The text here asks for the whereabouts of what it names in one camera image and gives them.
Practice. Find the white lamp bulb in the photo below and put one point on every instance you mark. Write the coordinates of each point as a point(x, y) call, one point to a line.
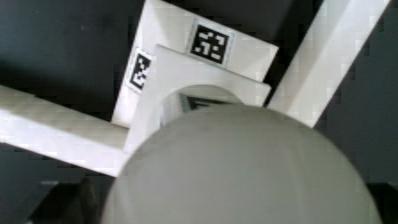
point(238, 167)

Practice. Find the white fence frame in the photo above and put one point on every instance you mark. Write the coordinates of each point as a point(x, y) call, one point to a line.
point(82, 140)

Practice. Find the white lamp base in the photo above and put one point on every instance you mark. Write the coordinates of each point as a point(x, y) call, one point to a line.
point(188, 53)

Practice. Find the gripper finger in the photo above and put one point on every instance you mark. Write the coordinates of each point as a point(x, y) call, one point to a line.
point(28, 202)

